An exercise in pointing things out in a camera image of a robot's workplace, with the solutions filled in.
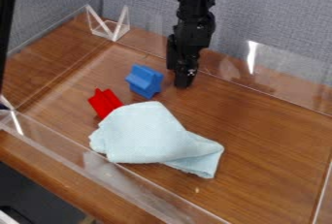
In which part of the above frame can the clear acrylic corner bracket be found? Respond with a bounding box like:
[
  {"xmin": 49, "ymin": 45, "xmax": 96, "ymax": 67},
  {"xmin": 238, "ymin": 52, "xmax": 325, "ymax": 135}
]
[{"xmin": 85, "ymin": 5, "xmax": 131, "ymax": 42}]

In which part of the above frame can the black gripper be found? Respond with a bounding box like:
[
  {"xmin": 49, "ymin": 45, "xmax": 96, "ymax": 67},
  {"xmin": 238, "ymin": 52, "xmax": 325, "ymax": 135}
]
[{"xmin": 166, "ymin": 9, "xmax": 215, "ymax": 88}]

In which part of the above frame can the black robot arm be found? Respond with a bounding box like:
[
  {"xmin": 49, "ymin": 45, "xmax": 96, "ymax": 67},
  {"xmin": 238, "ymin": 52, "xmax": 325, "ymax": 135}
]
[{"xmin": 166, "ymin": 0, "xmax": 215, "ymax": 88}]

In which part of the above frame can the blue plastic block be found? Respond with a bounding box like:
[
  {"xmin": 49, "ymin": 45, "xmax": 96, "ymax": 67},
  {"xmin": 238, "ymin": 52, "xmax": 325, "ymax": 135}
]
[{"xmin": 126, "ymin": 64, "xmax": 163, "ymax": 99}]

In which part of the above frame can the black vertical post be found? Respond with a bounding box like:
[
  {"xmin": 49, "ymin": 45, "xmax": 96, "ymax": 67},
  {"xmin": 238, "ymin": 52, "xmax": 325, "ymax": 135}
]
[{"xmin": 0, "ymin": 0, "xmax": 16, "ymax": 91}]

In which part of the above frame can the clear acrylic enclosure wall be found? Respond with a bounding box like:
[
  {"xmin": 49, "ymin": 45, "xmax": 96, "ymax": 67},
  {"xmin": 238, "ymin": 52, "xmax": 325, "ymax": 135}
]
[{"xmin": 0, "ymin": 9, "xmax": 332, "ymax": 224}]

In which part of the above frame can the light blue cloth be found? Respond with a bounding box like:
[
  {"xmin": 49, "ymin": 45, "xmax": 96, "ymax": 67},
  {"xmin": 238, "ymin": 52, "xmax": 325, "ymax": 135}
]
[{"xmin": 90, "ymin": 101, "xmax": 225, "ymax": 178}]

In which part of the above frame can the red plastic block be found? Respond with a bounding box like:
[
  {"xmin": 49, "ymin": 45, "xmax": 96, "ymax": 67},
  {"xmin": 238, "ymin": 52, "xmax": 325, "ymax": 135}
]
[{"xmin": 88, "ymin": 88, "xmax": 123, "ymax": 119}]

